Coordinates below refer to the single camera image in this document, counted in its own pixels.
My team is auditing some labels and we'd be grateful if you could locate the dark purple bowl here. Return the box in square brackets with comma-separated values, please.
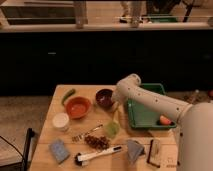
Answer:
[95, 89, 114, 109]

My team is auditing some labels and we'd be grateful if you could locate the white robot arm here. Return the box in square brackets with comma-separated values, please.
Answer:
[112, 73, 213, 171]

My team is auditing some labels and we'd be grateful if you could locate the green plastic tray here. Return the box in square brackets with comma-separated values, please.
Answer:
[125, 83, 177, 131]

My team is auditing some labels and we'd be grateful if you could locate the orange bowl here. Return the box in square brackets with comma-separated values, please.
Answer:
[65, 97, 91, 119]

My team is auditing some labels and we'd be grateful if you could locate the brown grapes bunch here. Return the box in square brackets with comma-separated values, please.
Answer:
[84, 135, 109, 150]

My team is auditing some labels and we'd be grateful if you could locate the green cucumber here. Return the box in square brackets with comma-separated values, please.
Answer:
[61, 89, 76, 106]

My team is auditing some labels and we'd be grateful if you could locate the grey folded cloth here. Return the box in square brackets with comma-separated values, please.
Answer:
[126, 139, 145, 164]

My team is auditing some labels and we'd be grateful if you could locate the metal fork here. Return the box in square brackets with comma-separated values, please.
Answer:
[72, 124, 103, 142]

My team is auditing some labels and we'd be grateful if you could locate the orange fruit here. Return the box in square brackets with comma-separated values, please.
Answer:
[159, 115, 172, 125]

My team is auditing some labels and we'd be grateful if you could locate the white cup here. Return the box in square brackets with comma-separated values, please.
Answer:
[52, 113, 70, 131]

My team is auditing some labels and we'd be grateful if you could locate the white black scrub brush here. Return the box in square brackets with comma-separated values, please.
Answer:
[74, 146, 122, 166]

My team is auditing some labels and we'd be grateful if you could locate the black tan board eraser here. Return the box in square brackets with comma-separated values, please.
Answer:
[147, 139, 162, 168]

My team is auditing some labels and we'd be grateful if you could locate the blue sponge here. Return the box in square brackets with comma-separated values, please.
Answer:
[49, 139, 70, 164]

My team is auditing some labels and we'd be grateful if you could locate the black chair frame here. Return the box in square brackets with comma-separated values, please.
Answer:
[0, 128, 35, 171]

